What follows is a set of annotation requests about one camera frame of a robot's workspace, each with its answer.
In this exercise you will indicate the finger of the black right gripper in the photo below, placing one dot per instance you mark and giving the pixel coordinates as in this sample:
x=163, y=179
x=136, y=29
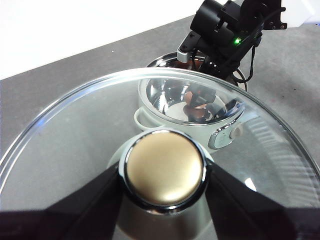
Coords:
x=206, y=92
x=198, y=101

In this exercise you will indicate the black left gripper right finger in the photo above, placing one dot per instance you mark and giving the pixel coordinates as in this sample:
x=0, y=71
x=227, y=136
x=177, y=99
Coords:
x=250, y=215

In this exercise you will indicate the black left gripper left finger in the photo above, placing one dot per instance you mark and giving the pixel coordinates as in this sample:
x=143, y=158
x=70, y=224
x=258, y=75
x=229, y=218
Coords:
x=62, y=220

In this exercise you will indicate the brown egg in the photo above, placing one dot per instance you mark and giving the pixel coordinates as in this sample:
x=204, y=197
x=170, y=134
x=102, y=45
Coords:
x=188, y=97

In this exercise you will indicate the glass lid with green knob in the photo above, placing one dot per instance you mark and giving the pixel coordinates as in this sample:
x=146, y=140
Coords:
x=165, y=172

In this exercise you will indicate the sage green electric pot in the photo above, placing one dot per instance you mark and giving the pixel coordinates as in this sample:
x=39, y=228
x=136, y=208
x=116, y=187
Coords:
x=162, y=61

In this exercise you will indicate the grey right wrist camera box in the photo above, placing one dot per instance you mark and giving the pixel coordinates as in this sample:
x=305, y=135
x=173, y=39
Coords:
x=182, y=55

